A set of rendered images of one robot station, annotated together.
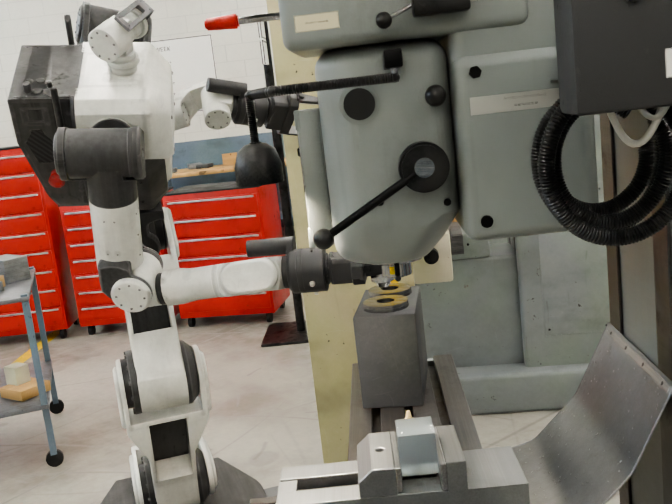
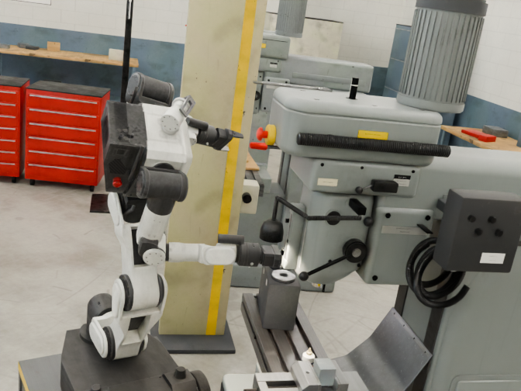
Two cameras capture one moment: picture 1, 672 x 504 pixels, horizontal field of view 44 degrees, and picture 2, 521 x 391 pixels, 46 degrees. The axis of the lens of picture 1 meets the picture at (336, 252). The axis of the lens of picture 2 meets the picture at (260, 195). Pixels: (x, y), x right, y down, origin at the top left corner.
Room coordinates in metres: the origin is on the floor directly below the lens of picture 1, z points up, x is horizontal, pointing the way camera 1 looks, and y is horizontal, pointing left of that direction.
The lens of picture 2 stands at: (-0.40, 0.67, 2.14)
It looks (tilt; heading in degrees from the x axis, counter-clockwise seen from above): 18 degrees down; 343
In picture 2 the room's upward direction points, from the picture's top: 8 degrees clockwise
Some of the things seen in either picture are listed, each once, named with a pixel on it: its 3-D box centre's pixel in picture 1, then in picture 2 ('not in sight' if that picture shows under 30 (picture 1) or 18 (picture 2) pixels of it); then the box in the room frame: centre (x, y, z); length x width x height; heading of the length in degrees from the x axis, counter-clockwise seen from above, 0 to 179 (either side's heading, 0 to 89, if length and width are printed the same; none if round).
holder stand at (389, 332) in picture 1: (392, 341); (277, 292); (1.62, -0.09, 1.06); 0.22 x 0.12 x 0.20; 170
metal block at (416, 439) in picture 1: (416, 445); (323, 371); (1.09, -0.08, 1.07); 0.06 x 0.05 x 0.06; 178
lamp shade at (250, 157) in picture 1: (257, 162); (272, 228); (1.24, 0.10, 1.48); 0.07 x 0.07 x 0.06
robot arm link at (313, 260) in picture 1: (335, 269); (262, 256); (1.59, 0.01, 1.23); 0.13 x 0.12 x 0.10; 173
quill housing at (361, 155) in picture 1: (387, 153); (329, 230); (1.26, -0.10, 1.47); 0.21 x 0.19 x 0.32; 177
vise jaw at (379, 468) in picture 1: (378, 463); (305, 378); (1.09, -0.03, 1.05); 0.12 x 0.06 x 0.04; 178
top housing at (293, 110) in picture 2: not in sight; (351, 125); (1.26, -0.11, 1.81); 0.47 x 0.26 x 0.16; 87
